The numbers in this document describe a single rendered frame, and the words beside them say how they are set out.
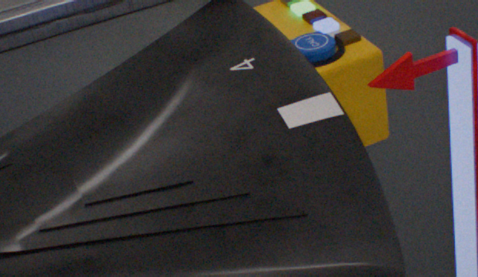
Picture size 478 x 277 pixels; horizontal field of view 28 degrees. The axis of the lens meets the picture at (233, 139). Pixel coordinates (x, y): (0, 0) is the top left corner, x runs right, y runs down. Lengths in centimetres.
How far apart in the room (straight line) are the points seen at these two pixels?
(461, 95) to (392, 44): 87
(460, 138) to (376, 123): 25
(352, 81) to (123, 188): 37
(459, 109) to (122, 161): 21
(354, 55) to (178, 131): 33
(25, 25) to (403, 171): 67
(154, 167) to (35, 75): 78
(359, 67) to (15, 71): 56
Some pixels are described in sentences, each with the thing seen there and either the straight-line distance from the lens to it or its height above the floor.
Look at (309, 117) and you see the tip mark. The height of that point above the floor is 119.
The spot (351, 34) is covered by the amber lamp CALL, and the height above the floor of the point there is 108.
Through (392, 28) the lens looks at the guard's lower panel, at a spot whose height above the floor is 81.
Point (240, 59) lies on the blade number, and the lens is 55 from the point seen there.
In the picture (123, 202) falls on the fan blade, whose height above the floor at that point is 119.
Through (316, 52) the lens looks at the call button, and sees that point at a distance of 81.
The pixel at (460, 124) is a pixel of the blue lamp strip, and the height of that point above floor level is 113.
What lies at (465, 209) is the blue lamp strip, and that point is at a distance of 64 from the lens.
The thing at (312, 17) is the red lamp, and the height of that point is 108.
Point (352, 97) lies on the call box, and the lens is 83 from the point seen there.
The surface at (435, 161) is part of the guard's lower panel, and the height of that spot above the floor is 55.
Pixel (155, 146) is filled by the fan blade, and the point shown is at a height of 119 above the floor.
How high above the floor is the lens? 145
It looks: 32 degrees down
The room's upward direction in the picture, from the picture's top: 10 degrees counter-clockwise
